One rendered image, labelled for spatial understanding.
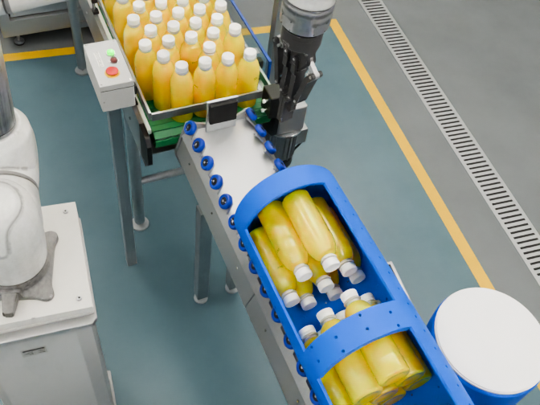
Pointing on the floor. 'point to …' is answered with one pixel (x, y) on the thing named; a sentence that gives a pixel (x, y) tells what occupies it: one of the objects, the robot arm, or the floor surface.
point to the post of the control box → (122, 183)
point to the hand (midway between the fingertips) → (286, 105)
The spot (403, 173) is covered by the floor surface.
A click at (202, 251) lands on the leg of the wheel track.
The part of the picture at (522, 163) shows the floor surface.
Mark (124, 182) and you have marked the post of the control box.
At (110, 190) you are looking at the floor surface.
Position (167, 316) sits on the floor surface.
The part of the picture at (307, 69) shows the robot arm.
